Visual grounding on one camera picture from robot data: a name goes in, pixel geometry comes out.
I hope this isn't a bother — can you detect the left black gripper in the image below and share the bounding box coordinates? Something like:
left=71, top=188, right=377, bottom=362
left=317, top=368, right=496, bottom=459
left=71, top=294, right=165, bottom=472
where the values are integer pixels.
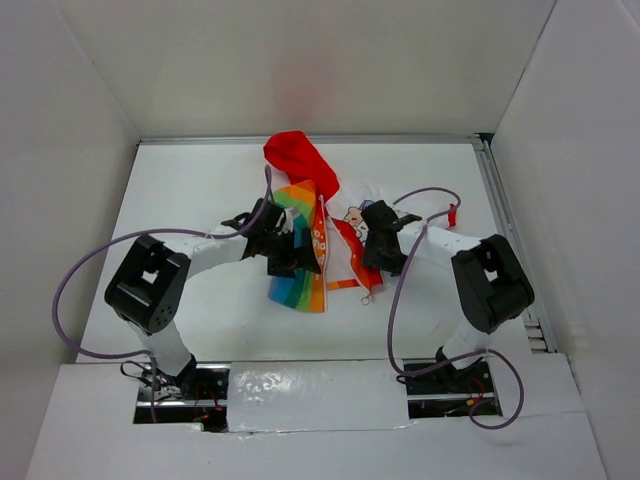
left=260, top=226, right=320, bottom=278

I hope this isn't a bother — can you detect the rainbow white red kids jacket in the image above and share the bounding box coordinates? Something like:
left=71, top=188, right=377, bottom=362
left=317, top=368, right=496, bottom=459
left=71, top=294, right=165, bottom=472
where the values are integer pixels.
left=263, top=131, right=383, bottom=313

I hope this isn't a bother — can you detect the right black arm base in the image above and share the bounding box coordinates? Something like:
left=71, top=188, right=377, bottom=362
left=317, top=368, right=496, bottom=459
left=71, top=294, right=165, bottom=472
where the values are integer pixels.
left=396, top=359, right=502, bottom=419

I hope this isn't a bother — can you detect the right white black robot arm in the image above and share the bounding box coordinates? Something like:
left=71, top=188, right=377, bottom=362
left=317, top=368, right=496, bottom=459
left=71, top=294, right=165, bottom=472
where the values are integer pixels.
left=362, top=200, right=535, bottom=392

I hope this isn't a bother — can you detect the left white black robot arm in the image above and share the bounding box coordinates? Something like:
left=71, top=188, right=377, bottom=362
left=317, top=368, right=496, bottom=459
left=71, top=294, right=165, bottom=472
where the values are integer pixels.
left=105, top=199, right=321, bottom=399

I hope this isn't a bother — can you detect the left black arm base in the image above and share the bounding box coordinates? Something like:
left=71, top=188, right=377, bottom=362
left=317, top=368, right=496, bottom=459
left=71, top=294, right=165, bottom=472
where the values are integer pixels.
left=120, top=360, right=230, bottom=433

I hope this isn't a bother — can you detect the aluminium frame rail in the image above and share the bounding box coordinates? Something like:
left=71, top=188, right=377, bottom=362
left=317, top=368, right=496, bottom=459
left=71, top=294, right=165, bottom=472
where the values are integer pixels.
left=137, top=132, right=559, bottom=354

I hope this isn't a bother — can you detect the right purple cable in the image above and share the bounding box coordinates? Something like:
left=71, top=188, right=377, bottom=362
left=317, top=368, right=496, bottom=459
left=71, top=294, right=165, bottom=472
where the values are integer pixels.
left=387, top=187, right=525, bottom=431

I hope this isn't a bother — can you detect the purple cable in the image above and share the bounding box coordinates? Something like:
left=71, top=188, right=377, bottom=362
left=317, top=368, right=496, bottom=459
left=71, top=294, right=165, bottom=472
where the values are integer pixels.
left=52, top=164, right=274, bottom=424
left=387, top=187, right=525, bottom=431

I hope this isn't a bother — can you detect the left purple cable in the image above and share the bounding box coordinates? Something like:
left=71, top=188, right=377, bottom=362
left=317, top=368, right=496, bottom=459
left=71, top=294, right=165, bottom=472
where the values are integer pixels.
left=52, top=164, right=274, bottom=424

